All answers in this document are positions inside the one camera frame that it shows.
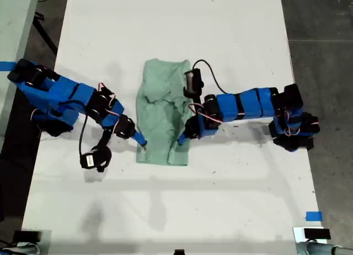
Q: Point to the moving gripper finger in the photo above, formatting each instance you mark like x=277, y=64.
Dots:
x=139, y=139
x=183, y=140

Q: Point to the pale green T-shirt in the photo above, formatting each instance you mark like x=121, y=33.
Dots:
x=157, y=114

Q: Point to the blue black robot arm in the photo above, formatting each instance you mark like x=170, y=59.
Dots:
x=66, y=97
x=248, y=106

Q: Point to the small black box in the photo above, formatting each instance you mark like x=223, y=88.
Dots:
x=27, y=236
x=179, y=252
x=317, y=234

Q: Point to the blue tape strip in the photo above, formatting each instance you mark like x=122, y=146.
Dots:
x=314, y=216
x=7, y=65

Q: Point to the black stand leg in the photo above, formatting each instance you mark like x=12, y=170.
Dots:
x=38, y=16

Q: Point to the pale side table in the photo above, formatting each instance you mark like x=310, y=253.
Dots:
x=13, y=17

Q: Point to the grey tube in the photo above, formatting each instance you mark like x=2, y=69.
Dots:
x=325, y=249

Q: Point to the black camera stalk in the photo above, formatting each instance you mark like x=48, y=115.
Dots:
x=104, y=139
x=196, y=106

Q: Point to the black camera box grey face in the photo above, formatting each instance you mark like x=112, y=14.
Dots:
x=191, y=82

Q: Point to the black camera box white label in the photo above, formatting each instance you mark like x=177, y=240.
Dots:
x=88, y=161

